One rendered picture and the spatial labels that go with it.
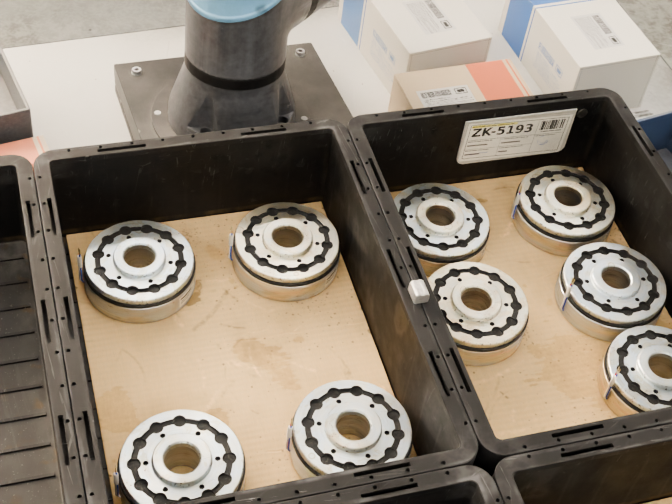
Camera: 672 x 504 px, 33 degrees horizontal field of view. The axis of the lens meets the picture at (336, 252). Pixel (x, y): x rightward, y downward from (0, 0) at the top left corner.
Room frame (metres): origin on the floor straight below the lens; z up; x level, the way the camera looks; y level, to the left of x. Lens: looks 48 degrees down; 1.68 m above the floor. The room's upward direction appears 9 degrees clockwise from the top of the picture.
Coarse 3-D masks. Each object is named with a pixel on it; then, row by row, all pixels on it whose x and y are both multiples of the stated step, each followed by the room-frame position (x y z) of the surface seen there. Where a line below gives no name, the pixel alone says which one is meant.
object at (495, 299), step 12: (456, 288) 0.72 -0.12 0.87; (468, 288) 0.72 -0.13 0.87; (480, 288) 0.72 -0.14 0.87; (492, 288) 0.72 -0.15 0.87; (456, 300) 0.70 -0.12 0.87; (492, 300) 0.71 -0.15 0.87; (456, 312) 0.69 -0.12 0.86; (468, 312) 0.69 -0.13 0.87; (480, 312) 0.69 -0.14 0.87; (492, 312) 0.69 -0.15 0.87
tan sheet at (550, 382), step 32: (480, 192) 0.89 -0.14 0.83; (512, 192) 0.90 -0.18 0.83; (512, 224) 0.85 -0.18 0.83; (512, 256) 0.80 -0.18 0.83; (544, 256) 0.81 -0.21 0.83; (544, 288) 0.77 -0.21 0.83; (544, 320) 0.73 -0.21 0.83; (544, 352) 0.69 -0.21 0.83; (576, 352) 0.69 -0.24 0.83; (480, 384) 0.64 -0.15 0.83; (512, 384) 0.64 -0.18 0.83; (544, 384) 0.65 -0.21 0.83; (576, 384) 0.66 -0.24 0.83; (512, 416) 0.61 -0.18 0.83; (544, 416) 0.61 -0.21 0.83; (576, 416) 0.62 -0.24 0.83; (608, 416) 0.62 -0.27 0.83
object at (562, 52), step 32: (512, 0) 1.35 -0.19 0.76; (544, 0) 1.32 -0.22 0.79; (576, 0) 1.33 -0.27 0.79; (608, 0) 1.34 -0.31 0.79; (512, 32) 1.33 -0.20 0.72; (544, 32) 1.27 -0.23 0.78; (576, 32) 1.26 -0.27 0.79; (608, 32) 1.27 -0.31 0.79; (640, 32) 1.28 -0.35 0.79; (544, 64) 1.25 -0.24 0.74; (576, 64) 1.19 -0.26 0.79; (608, 64) 1.20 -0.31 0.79; (640, 64) 1.23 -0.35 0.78; (640, 96) 1.24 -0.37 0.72
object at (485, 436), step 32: (544, 96) 0.94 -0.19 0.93; (576, 96) 0.95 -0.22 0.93; (608, 96) 0.96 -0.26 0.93; (352, 128) 0.85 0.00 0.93; (640, 128) 0.91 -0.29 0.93; (384, 192) 0.77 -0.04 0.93; (416, 256) 0.69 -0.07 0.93; (448, 352) 0.59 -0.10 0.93; (480, 416) 0.53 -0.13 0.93; (640, 416) 0.56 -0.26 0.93; (480, 448) 0.51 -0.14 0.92; (512, 448) 0.51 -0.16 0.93; (544, 448) 0.51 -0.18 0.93
